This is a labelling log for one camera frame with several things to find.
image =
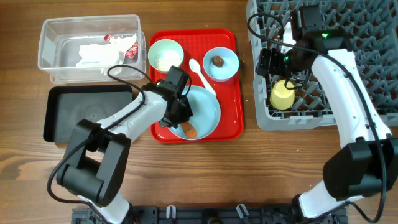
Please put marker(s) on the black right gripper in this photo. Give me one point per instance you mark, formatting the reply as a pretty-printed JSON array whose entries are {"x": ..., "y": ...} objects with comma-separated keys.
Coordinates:
[{"x": 265, "y": 63}]

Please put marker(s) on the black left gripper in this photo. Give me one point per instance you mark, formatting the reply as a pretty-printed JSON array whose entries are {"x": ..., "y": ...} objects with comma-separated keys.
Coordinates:
[{"x": 188, "y": 114}]

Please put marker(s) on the orange carrot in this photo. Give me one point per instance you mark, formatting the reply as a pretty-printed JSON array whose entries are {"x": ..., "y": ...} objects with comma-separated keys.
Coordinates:
[{"x": 189, "y": 130}]

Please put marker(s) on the light blue plate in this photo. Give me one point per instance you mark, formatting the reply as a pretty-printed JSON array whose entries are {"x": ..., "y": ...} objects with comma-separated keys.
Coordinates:
[{"x": 206, "y": 113}]

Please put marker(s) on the yellow plastic cup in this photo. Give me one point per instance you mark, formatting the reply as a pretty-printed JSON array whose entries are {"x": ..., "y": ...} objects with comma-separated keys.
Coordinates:
[{"x": 282, "y": 98}]

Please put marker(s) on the small light blue bowl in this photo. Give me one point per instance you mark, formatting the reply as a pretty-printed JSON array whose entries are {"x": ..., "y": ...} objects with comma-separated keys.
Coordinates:
[{"x": 228, "y": 70}]

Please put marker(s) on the brown food ball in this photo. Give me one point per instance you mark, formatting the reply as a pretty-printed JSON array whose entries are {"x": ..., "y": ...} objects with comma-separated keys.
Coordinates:
[{"x": 217, "y": 61}]

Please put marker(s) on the green rice bowl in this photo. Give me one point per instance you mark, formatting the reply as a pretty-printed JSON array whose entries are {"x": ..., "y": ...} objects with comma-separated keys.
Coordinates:
[{"x": 165, "y": 53}]

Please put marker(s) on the red snack wrapper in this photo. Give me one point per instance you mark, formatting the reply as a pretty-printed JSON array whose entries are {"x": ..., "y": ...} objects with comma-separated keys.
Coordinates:
[{"x": 127, "y": 45}]

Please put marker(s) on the white napkin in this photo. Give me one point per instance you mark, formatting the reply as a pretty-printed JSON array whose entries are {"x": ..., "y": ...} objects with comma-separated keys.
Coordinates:
[{"x": 97, "y": 55}]

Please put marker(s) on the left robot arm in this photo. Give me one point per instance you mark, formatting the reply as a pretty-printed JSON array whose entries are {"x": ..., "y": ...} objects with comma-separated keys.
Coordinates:
[{"x": 92, "y": 169}]

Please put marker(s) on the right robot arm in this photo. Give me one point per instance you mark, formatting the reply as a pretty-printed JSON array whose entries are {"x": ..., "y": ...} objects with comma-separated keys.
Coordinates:
[{"x": 366, "y": 163}]

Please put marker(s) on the grey dishwasher rack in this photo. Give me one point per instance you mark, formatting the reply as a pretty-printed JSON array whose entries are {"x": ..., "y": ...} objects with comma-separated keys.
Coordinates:
[{"x": 372, "y": 29}]

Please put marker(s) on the white plastic spoon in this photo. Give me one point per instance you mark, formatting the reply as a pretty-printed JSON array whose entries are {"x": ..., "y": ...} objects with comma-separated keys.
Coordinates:
[{"x": 196, "y": 68}]

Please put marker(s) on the red plastic tray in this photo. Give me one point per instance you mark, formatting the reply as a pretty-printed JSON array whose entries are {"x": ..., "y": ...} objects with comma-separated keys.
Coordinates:
[{"x": 196, "y": 43}]

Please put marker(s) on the black tray bin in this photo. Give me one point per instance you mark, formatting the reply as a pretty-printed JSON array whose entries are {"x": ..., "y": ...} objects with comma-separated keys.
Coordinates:
[{"x": 67, "y": 105}]

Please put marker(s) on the clear plastic bin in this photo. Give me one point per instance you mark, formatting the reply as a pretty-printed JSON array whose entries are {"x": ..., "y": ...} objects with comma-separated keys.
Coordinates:
[{"x": 61, "y": 38}]

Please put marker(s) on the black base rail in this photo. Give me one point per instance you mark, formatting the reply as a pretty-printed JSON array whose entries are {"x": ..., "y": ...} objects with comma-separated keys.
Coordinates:
[{"x": 269, "y": 214}]

